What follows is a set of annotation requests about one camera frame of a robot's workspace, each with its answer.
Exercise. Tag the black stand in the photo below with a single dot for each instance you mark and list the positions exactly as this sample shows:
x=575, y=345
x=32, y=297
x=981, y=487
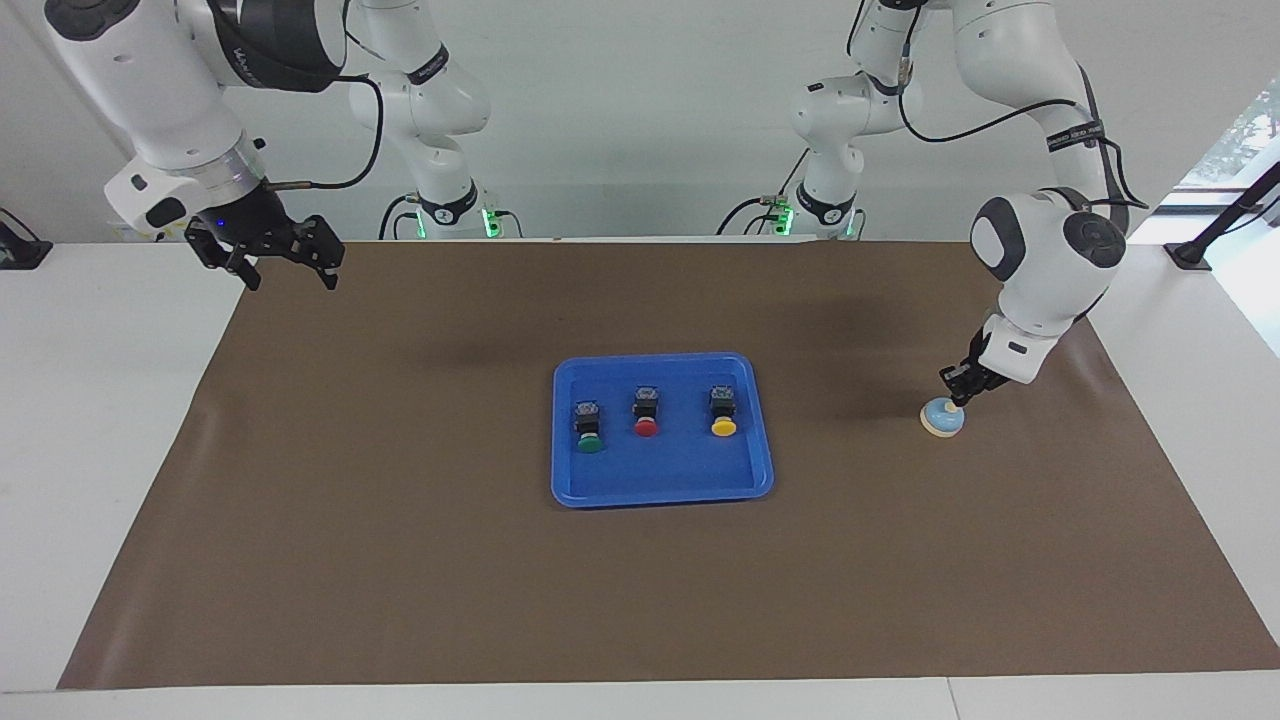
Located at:
x=1215, y=225
x=22, y=250

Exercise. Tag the light blue desk bell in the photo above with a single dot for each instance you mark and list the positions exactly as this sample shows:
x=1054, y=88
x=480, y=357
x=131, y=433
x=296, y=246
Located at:
x=940, y=420

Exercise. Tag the yellow push button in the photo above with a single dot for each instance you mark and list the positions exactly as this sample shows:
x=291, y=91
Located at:
x=723, y=426

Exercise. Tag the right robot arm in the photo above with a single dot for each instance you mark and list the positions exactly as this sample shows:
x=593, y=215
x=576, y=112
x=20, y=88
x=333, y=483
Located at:
x=150, y=90

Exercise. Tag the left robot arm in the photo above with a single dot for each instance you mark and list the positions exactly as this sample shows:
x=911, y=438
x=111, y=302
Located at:
x=1040, y=270

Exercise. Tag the blue plastic tray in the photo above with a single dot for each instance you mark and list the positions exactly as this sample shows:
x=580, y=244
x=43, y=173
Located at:
x=660, y=470

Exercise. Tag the window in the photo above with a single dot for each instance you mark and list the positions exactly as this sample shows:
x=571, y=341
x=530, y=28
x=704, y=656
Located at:
x=1235, y=140

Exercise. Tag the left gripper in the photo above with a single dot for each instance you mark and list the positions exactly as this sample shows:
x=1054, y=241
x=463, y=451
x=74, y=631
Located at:
x=977, y=352

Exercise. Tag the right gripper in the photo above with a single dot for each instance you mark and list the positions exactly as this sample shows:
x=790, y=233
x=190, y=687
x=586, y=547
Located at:
x=250, y=222

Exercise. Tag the red push button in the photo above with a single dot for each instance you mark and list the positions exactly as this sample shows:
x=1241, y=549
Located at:
x=646, y=426

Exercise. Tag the green push button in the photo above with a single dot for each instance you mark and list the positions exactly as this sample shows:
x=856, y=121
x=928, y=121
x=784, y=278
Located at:
x=590, y=440

